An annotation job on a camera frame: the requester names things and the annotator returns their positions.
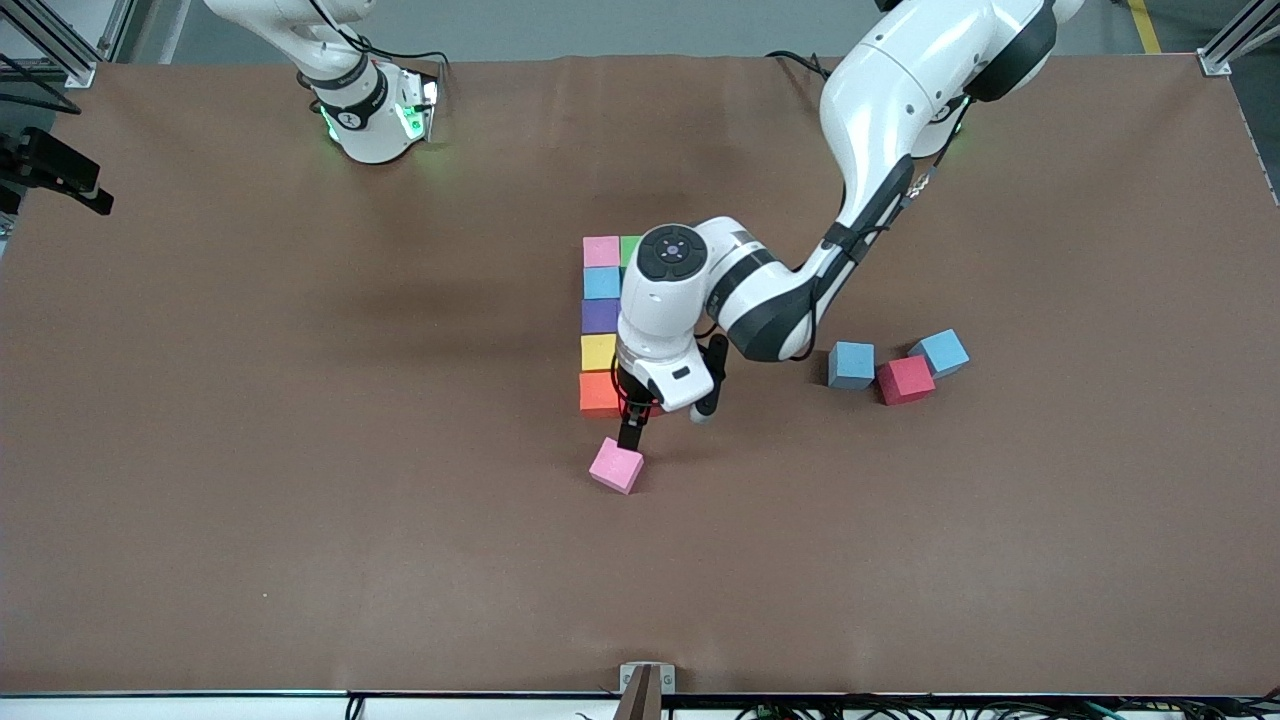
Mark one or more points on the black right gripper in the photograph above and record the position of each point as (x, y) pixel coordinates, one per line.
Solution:
(9, 161)

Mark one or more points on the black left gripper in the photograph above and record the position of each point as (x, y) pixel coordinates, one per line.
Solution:
(633, 412)

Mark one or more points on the red foam cube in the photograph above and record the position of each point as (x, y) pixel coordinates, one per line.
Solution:
(650, 409)
(906, 380)

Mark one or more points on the pink foam cube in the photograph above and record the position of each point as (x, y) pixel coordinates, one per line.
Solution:
(601, 251)
(616, 468)

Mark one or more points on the orange foam cube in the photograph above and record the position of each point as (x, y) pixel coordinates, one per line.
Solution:
(598, 392)

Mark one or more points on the yellow foam cube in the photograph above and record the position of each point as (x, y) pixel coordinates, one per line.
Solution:
(598, 352)

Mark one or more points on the purple foam cube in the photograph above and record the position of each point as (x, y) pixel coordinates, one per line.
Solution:
(600, 315)

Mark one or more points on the blue foam cube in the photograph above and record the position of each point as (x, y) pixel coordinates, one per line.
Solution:
(942, 350)
(602, 283)
(851, 363)

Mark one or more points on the green foam cube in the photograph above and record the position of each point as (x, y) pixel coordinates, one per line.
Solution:
(630, 250)

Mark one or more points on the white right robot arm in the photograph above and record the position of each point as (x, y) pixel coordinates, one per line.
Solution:
(365, 110)

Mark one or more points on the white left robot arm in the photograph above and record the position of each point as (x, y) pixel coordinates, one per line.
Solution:
(670, 300)

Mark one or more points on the brown table cover sheet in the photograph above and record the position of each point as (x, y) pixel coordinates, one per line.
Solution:
(640, 580)

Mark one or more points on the yellow floor tape stripe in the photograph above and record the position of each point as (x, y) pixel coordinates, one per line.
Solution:
(1145, 25)

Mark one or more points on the aluminium frame profile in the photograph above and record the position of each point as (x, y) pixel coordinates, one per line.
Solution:
(1240, 35)
(60, 45)

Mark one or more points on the grey metal bracket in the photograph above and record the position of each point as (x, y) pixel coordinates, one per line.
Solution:
(647, 685)

